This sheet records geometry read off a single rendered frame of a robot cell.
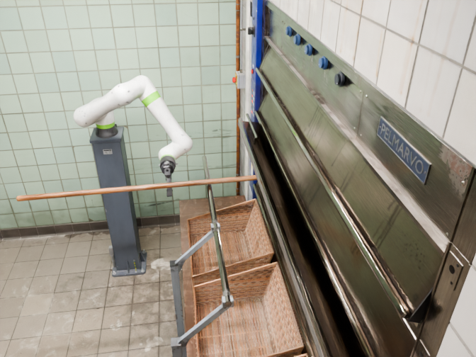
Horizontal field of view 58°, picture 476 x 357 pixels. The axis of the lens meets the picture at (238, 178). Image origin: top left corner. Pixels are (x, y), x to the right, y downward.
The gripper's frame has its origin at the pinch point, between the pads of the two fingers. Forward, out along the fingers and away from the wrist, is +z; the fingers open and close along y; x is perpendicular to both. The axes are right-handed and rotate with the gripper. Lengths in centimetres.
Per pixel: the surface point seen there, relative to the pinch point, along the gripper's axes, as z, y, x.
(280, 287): 49, 38, -54
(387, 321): 136, -36, -58
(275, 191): 48, -21, -49
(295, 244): 85, -21, -48
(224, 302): 87, 2, -20
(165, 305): -23, 119, 12
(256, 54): -39, -60, -56
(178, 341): 86, 24, 0
